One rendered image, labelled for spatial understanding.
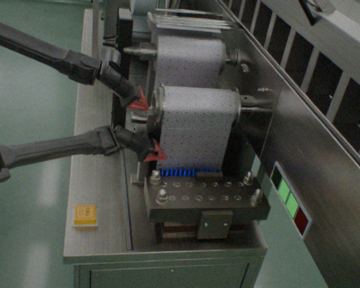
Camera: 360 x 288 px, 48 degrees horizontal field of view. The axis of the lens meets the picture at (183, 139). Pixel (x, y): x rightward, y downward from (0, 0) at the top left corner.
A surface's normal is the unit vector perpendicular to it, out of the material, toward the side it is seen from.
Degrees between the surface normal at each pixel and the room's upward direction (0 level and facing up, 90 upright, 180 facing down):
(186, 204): 0
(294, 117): 90
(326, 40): 90
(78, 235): 0
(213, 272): 90
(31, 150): 39
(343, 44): 90
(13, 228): 0
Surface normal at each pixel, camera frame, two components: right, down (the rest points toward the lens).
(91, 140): 0.69, -0.43
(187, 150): 0.17, 0.56
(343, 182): -0.97, -0.02
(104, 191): 0.14, -0.83
